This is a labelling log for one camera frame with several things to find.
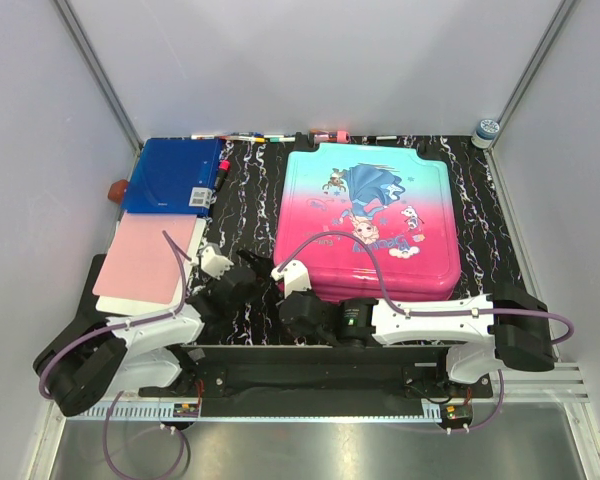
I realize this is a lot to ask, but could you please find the pink teal hardshell suitcase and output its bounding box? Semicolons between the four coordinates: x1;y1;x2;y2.
273;135;461;301

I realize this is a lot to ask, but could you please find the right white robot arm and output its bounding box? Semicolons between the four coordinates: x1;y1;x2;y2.
278;285;555;397

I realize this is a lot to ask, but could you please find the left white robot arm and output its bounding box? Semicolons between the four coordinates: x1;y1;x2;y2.
33;249;274;417

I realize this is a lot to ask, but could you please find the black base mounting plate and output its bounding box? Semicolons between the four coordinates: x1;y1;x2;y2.
140;346;493;399

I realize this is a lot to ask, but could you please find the pink white board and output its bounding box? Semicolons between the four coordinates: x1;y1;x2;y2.
92;213;206;316

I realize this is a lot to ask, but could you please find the blue folder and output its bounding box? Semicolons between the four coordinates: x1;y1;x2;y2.
122;138;223;217

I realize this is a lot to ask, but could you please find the red capped black marker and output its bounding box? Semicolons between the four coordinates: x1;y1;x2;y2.
214;159;231;192

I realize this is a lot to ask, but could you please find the brown red round object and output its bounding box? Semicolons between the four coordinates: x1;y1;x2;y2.
107;179;129;205

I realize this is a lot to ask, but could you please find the colourful marker pen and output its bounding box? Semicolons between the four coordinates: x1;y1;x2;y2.
217;132;266;143

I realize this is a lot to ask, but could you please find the teal capped marker pen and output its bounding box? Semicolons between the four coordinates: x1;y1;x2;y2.
263;134;295;143

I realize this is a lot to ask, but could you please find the pink patterned tube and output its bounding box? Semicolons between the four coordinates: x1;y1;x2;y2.
308;130;350;145

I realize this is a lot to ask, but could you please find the black marker pen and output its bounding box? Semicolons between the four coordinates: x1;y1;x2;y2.
362;135;399;143

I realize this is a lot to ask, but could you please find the blue lidded small jar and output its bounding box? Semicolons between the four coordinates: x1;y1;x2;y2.
471;119;500;149

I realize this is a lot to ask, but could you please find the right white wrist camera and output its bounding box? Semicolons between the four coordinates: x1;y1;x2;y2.
271;260;312;298

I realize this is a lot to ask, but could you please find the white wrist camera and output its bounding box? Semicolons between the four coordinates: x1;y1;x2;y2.
198;243;235;279
271;260;312;298

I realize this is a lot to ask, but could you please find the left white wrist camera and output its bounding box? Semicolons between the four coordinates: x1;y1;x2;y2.
198;243;235;279

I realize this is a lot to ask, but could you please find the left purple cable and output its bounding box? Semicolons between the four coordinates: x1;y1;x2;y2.
38;230;191;480

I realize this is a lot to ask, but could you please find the aluminium rail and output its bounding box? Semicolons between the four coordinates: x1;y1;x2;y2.
79;363;591;424

